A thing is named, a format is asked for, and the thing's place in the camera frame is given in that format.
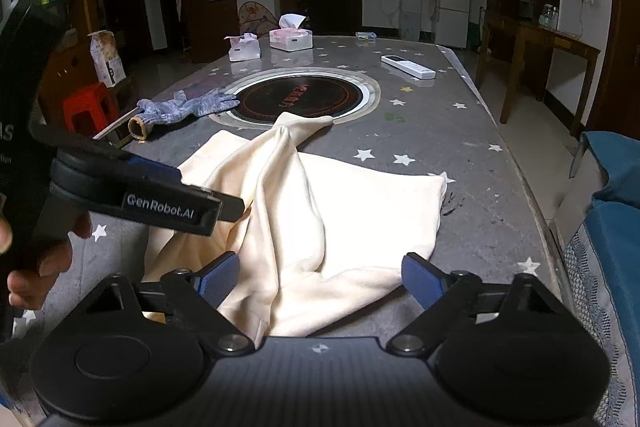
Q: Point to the white refrigerator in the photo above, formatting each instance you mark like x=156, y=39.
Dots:
x=451, y=21

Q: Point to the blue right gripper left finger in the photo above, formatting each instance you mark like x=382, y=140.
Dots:
x=203, y=288

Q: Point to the round black induction cooktop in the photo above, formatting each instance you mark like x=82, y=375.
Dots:
x=309, y=92

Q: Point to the cream sweatshirt garment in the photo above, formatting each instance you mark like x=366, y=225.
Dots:
x=319, y=238

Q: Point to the small clear plastic item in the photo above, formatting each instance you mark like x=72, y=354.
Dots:
x=366, y=35

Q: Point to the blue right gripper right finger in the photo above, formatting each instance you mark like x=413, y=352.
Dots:
x=432, y=287

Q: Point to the blue covered sofa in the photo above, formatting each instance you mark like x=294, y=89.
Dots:
x=597, y=227

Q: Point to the pink tissue box large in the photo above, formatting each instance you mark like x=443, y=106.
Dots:
x=290, y=36

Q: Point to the water dispenser with blue bottle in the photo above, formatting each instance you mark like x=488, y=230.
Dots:
x=410, y=16

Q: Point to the white paper bag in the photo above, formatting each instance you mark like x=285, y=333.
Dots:
x=107, y=62

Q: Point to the red plastic stool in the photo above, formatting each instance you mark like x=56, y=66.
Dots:
x=89, y=110

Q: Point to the small pink tissue pack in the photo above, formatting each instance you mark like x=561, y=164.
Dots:
x=243, y=48

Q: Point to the floor fan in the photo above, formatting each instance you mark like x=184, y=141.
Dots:
x=255, y=18

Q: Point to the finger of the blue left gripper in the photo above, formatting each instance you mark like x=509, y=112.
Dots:
x=152, y=171
x=210, y=206

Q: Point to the dark wooden side table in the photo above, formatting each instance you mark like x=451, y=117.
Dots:
x=532, y=53

